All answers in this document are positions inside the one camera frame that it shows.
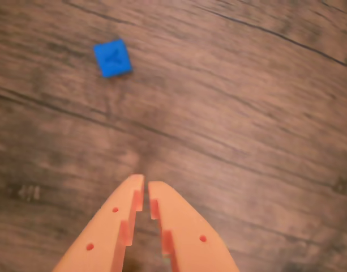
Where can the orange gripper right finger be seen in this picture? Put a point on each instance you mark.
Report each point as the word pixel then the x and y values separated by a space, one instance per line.
pixel 187 241

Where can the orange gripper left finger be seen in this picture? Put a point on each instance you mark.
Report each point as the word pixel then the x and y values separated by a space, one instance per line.
pixel 105 232

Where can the blue cube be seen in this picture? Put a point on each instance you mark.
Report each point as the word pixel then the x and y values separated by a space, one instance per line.
pixel 112 58

